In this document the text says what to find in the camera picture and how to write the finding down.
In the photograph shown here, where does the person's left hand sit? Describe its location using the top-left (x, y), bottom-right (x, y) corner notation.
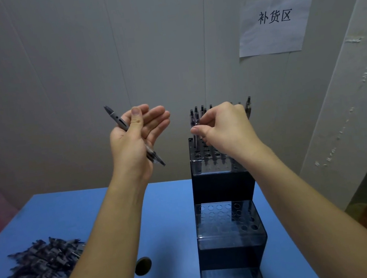
top-left (105, 101), bottom-right (179, 187)

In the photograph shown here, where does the person's right hand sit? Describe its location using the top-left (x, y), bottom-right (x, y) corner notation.
top-left (187, 97), bottom-right (268, 172)

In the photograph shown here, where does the black gel pen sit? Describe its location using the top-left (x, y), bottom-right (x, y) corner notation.
top-left (104, 99), bottom-right (167, 173)
top-left (189, 107), bottom-right (204, 152)

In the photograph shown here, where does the person's left forearm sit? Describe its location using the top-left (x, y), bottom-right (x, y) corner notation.
top-left (29, 169), bottom-right (162, 278)

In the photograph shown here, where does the person's right forearm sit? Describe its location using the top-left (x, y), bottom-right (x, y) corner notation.
top-left (238, 129), bottom-right (367, 278)

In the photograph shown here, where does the cluster of standing black pens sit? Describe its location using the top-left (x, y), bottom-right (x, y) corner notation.
top-left (188, 96), bottom-right (260, 168)

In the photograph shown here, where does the black tiered pen display stand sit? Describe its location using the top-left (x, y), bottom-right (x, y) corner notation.
top-left (182, 129), bottom-right (273, 278)

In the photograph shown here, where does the black round table grommet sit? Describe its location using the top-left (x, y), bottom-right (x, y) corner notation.
top-left (133, 256), bottom-right (154, 277)

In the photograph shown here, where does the white paper wall sign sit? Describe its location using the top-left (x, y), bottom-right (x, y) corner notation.
top-left (232, 0), bottom-right (320, 59)

